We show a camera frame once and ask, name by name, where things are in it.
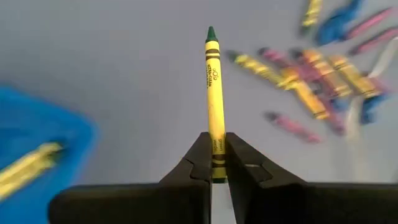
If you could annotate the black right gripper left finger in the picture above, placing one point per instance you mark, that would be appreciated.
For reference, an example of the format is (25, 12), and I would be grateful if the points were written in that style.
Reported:
(140, 205)

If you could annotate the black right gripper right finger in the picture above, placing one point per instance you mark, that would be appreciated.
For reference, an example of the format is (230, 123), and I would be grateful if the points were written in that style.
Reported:
(311, 205)

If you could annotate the green-tipped yellow crayon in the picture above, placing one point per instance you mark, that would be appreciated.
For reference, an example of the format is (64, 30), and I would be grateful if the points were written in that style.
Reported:
(215, 93)

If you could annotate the blue plastic basket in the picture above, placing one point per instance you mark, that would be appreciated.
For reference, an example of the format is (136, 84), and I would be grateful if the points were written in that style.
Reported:
(25, 124)

